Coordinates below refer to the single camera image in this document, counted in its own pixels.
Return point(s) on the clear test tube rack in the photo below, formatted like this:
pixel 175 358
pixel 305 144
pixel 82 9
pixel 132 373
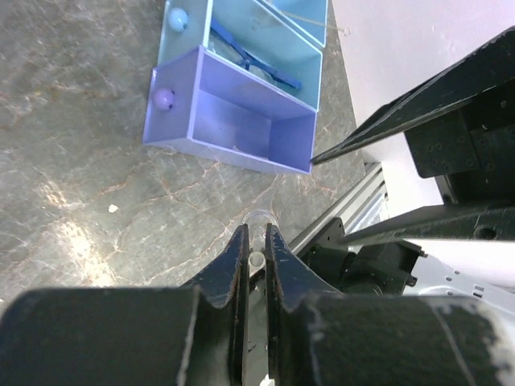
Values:
pixel 257 372

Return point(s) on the brown test tube brush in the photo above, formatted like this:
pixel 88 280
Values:
pixel 306 20

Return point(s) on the purple blue drawer organizer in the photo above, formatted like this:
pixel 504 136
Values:
pixel 202 103

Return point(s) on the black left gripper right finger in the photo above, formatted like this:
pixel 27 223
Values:
pixel 320 336

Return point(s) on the blue safety glasses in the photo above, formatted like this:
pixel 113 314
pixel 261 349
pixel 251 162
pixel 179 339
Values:
pixel 248 60

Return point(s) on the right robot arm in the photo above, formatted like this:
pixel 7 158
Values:
pixel 484 269

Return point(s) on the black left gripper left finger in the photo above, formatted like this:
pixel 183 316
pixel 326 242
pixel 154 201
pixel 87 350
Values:
pixel 194 334

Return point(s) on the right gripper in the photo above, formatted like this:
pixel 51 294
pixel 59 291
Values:
pixel 468 148

